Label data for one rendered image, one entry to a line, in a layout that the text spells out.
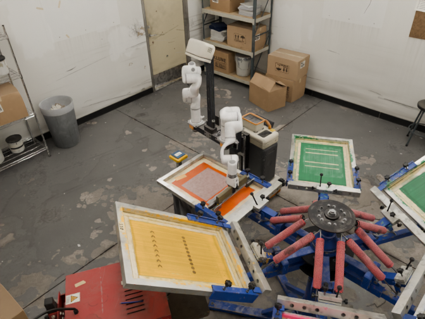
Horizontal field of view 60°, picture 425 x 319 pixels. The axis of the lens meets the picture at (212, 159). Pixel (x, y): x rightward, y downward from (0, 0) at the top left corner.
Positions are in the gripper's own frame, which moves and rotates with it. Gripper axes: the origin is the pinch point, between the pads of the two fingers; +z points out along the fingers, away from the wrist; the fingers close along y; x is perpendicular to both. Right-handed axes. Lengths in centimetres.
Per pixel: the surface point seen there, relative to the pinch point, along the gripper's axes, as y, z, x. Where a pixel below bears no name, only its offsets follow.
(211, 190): 18.3, 8.5, 5.2
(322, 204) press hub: -75, -28, -5
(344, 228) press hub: -95, -28, 6
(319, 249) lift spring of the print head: -90, -20, 23
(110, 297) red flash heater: -13, -8, 125
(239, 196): -3.9, 8.4, -4.8
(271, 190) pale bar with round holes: -25.0, -0.2, -19.8
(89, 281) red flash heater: 6, -8, 127
